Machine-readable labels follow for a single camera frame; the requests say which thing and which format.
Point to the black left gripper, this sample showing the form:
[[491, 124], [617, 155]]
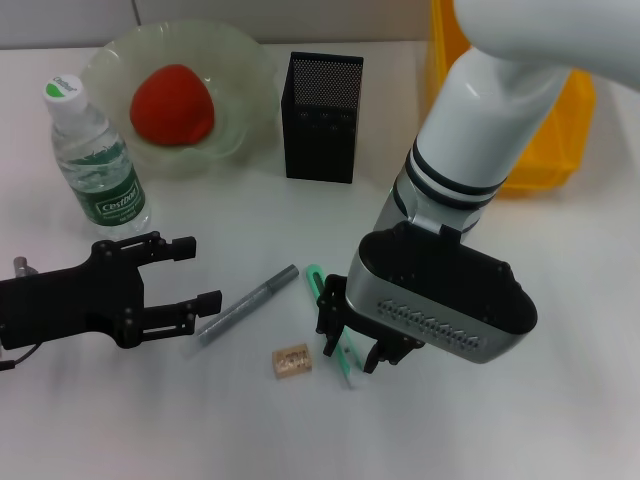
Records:
[[65, 305]]

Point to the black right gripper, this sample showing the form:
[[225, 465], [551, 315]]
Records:
[[367, 331]]

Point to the clear water bottle green label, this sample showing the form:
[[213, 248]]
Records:
[[107, 190]]

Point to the red-orange fruit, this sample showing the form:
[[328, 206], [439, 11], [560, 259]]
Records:
[[172, 107]]

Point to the silver grey pen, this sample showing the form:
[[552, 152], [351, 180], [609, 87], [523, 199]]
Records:
[[250, 302]]

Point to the green utility knife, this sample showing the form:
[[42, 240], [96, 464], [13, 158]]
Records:
[[312, 277]]

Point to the tan eraser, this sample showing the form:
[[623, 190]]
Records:
[[292, 362]]

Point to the black mesh pen holder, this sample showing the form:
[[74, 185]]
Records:
[[320, 145]]

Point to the pale green glass fruit bowl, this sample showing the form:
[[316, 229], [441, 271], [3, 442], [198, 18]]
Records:
[[240, 100]]

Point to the yellow plastic bin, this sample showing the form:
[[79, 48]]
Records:
[[570, 130]]

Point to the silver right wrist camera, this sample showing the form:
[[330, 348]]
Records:
[[440, 300]]

